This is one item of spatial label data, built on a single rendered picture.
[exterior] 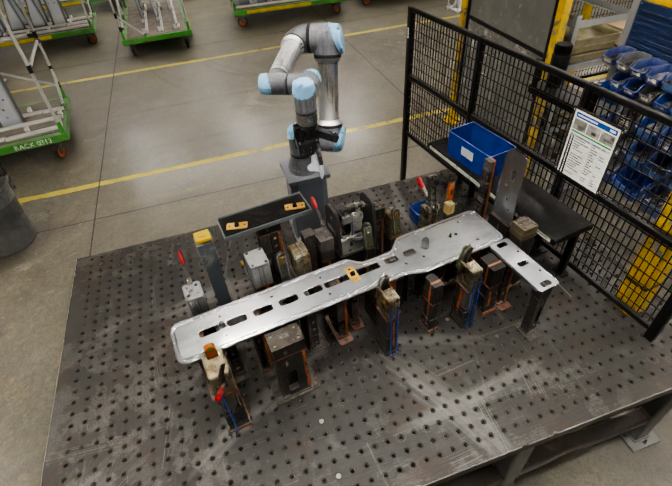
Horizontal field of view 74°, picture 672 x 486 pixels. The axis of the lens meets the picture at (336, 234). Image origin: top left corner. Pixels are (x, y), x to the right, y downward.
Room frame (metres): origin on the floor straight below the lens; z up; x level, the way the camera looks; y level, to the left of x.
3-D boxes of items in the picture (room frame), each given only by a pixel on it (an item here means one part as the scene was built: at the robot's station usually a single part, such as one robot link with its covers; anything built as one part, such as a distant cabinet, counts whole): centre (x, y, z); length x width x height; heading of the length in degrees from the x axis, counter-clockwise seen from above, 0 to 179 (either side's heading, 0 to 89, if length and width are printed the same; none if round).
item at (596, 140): (1.51, -1.03, 1.30); 0.23 x 0.02 x 0.31; 22
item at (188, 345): (1.20, -0.04, 1.00); 1.38 x 0.22 x 0.02; 112
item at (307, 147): (1.45, 0.08, 1.49); 0.09 x 0.08 x 0.12; 106
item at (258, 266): (1.24, 0.31, 0.90); 0.13 x 0.10 x 0.41; 22
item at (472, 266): (1.18, -0.51, 0.87); 0.12 x 0.09 x 0.35; 22
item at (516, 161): (1.48, -0.73, 1.17); 0.12 x 0.01 x 0.34; 22
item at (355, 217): (1.44, -0.07, 0.94); 0.18 x 0.13 x 0.49; 112
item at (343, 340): (1.18, 0.02, 0.84); 0.17 x 0.06 x 0.29; 22
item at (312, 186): (1.85, 0.13, 0.90); 0.21 x 0.21 x 0.40; 15
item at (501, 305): (1.26, -0.70, 0.84); 0.11 x 0.06 x 0.29; 22
